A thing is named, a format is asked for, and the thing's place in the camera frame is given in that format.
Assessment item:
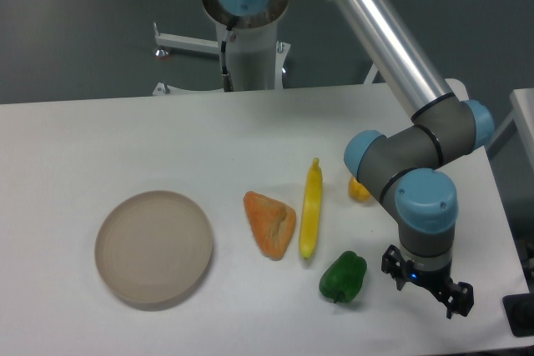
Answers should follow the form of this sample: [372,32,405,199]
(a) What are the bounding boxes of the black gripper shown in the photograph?
[381,244,474,319]

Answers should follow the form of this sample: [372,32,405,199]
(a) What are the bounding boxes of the yellow bell pepper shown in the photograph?
[348,177,371,202]

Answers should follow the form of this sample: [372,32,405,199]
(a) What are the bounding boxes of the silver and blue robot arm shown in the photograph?
[203,0,494,316]

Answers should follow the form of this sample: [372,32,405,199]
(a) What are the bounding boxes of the green bell pepper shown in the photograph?
[319,251,367,303]

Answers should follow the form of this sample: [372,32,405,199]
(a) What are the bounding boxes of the black device at table edge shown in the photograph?
[502,293,533,338]

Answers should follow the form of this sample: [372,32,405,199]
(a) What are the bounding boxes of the yellow banana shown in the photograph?
[299,158,323,259]

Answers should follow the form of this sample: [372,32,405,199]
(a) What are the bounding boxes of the orange bread wedge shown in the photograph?
[243,191,296,261]

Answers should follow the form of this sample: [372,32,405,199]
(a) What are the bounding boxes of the white side table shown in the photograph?
[486,88,533,165]

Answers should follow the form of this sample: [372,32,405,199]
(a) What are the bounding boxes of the beige round plate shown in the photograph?
[94,191,214,310]

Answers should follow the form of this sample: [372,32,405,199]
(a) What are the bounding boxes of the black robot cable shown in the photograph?
[219,15,239,93]

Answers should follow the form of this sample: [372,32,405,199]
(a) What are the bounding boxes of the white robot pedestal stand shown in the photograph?
[153,0,290,92]

